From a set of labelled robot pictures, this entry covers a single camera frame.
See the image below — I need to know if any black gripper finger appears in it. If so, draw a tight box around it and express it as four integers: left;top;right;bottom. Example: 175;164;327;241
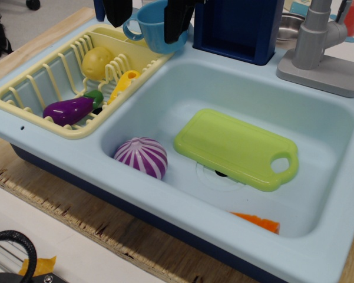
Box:
102;0;133;27
164;0;197;44

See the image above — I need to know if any blue plastic cup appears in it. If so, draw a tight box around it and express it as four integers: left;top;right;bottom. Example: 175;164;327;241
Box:
123;1;188;54

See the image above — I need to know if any cream plastic drying rack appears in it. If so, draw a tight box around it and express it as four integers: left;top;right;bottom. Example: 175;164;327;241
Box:
0;24;171;139

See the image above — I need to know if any red plastic cup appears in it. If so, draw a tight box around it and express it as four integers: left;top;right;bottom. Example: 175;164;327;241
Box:
344;1;354;37

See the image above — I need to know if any light blue toy sink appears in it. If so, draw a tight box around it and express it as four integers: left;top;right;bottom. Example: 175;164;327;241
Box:
0;20;354;282

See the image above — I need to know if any yellow toy potato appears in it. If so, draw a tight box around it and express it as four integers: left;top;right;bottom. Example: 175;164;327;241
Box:
82;47;114;81

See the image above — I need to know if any dark blue box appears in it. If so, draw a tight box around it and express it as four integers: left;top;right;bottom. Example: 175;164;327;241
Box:
193;0;284;65

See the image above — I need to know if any black chair wheel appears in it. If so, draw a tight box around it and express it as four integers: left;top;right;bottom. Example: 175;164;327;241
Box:
25;0;41;11

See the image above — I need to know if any purple toy eggplant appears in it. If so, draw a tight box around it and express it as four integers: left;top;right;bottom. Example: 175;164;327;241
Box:
43;90;104;126

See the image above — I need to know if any metal bowl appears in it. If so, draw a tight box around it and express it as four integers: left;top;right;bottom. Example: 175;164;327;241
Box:
277;13;305;41

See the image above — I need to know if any grey toy faucet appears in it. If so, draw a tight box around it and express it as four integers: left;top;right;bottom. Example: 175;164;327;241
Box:
276;1;354;98

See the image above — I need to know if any green plastic cutting board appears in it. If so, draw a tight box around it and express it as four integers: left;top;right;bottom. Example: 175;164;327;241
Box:
174;109;299;192

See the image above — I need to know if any purple striped toy onion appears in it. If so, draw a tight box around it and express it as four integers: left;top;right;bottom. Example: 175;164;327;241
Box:
114;137;168;180

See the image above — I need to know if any orange toy carrot piece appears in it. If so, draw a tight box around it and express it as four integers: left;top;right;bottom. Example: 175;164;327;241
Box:
231;212;280;235

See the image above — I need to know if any yellow tape piece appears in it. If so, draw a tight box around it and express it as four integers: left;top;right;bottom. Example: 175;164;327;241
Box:
18;256;57;277

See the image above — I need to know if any yellow toy utensil handle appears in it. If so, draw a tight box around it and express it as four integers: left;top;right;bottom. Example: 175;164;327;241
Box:
107;70;141;105

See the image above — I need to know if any black cable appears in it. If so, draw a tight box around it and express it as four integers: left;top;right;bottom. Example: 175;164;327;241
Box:
0;230;38;278

